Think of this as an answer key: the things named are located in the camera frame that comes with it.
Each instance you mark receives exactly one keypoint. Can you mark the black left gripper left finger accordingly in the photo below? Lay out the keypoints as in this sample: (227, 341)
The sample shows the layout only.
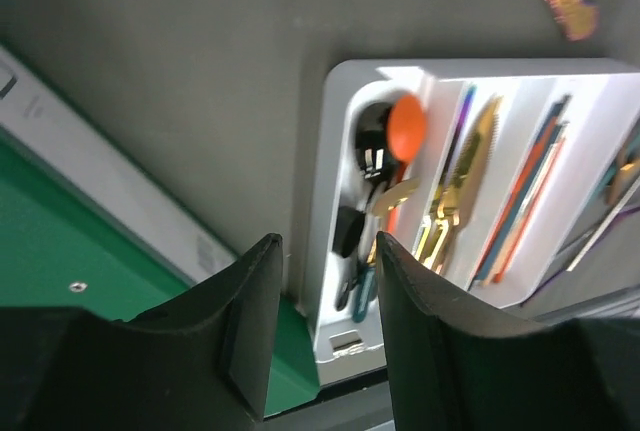
(200, 361)

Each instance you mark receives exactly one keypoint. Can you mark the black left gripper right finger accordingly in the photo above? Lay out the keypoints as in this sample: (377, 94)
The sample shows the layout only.
(457, 363)

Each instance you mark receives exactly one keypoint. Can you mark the silver chopstick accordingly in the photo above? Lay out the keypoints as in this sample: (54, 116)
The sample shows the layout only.
(620, 211)

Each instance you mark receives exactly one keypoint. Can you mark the black measuring spoon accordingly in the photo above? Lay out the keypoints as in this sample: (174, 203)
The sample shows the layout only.
(349, 227)

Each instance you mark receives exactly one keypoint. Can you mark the gold spoon in tray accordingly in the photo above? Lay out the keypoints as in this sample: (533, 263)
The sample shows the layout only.
(380, 203)

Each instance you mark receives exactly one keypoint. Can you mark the white cutlery tray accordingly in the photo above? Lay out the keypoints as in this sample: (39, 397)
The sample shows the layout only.
(602, 114)

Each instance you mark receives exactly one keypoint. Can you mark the glossy black spoon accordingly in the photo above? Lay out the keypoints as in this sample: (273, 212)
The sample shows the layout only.
(373, 156)

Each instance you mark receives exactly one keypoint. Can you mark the orange chopstick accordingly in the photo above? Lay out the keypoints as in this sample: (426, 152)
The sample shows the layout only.
(499, 263)

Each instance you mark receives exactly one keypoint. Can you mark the orange spoon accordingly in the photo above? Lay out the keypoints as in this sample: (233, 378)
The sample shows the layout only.
(406, 131)

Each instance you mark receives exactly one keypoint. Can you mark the dark green ring binder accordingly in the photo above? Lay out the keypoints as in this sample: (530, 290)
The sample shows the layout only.
(83, 226)

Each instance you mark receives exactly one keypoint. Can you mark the teal handled gold spoon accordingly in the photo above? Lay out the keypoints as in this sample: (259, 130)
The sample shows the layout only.
(625, 164)

